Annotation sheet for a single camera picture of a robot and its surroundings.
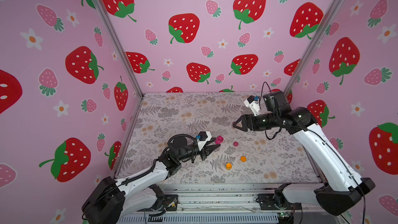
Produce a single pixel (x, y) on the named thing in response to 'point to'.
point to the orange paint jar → (228, 166)
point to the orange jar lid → (243, 159)
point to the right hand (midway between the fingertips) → (241, 123)
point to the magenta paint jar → (219, 140)
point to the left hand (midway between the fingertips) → (218, 142)
